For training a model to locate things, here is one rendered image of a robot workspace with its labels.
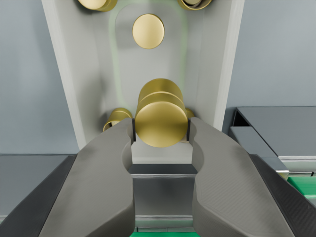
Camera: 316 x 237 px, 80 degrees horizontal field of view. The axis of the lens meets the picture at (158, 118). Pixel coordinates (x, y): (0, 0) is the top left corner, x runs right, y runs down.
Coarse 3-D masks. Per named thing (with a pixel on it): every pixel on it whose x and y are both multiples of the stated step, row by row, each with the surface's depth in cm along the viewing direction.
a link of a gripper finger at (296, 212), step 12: (252, 156) 8; (264, 168) 8; (264, 180) 7; (276, 180) 7; (276, 192) 7; (288, 192) 7; (288, 204) 6; (300, 204) 6; (312, 204) 6; (288, 216) 6; (300, 216) 6; (312, 216) 6; (300, 228) 6; (312, 228) 6
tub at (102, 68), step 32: (64, 0) 18; (128, 0) 22; (160, 0) 22; (224, 0) 17; (64, 32) 18; (96, 32) 24; (128, 32) 24; (192, 32) 24; (224, 32) 18; (64, 64) 19; (96, 64) 25; (128, 64) 26; (160, 64) 26; (192, 64) 26; (224, 64) 19; (96, 96) 26; (128, 96) 28; (192, 96) 28; (224, 96) 20; (96, 128) 26; (160, 160) 24
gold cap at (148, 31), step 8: (144, 16) 19; (152, 16) 19; (136, 24) 19; (144, 24) 19; (152, 24) 19; (160, 24) 19; (136, 32) 20; (144, 32) 20; (152, 32) 20; (160, 32) 20; (136, 40) 20; (144, 40) 20; (152, 40) 20; (160, 40) 20; (144, 48) 21; (152, 48) 21
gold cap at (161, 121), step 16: (160, 80) 14; (144, 96) 12; (160, 96) 11; (176, 96) 12; (144, 112) 11; (160, 112) 11; (176, 112) 11; (144, 128) 12; (160, 128) 12; (176, 128) 12; (160, 144) 12
